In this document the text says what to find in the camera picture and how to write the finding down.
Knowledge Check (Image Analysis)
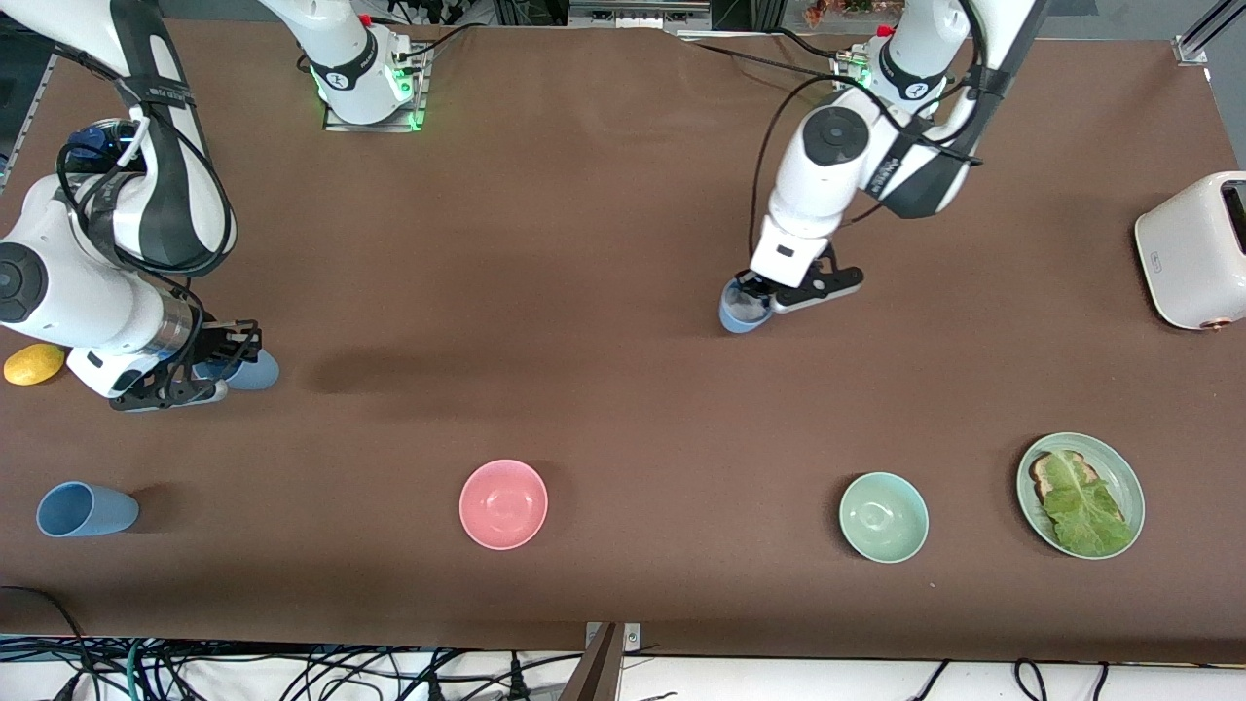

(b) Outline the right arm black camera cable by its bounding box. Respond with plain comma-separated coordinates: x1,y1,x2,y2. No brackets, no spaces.
56,122,238,283

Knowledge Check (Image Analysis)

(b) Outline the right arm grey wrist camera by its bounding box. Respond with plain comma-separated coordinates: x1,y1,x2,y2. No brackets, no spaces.
109,378,231,413

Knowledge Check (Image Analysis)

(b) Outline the pink bowl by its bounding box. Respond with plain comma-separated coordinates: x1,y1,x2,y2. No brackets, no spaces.
458,459,549,551

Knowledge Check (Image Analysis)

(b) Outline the blue cup with paper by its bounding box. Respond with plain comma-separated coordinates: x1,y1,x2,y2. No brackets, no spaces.
718,277,776,335

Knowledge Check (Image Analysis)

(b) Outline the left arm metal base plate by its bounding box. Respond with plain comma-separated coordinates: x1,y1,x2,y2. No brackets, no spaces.
832,54,940,98

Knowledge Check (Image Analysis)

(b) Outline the yellow lemon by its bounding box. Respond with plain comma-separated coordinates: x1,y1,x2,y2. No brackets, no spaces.
3,343,66,387

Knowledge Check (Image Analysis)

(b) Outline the white toaster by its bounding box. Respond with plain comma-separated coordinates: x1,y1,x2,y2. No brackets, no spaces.
1134,171,1246,332

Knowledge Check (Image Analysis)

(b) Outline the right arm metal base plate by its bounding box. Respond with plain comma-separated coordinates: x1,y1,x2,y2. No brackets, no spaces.
323,44,429,132

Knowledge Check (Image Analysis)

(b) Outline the grey camera pole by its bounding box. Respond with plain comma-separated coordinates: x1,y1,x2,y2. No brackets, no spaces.
558,623,624,701

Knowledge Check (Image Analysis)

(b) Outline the grey power strip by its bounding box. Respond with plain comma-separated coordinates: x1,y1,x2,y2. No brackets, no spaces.
568,0,714,32

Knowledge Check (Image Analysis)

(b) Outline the green lettuce leaf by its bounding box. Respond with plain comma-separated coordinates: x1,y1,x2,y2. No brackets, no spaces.
1044,451,1135,558

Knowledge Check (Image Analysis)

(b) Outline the green plate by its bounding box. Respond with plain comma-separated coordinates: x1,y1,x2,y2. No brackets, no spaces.
1016,432,1147,561

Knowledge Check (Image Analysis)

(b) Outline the aluminium frame corner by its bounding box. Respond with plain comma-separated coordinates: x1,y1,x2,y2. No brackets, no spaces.
1173,0,1246,67

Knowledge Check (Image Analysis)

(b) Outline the orange dried plant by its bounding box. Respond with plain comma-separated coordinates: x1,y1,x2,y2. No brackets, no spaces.
804,0,901,28

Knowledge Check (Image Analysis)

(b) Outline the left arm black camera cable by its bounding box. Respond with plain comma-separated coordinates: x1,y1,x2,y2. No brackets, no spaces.
747,73,984,283

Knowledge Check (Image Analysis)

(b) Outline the toast slice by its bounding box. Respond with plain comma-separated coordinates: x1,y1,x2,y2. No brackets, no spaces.
1029,450,1130,532

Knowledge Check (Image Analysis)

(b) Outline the mint green bowl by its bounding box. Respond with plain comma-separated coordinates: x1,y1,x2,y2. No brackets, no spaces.
838,471,931,565

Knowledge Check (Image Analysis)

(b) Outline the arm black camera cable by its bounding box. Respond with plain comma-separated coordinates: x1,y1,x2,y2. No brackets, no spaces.
747,73,984,283
56,122,238,283

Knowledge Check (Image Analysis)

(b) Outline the black base cable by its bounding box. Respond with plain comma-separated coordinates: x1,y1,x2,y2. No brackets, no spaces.
769,27,853,61
394,21,488,61
681,35,858,87

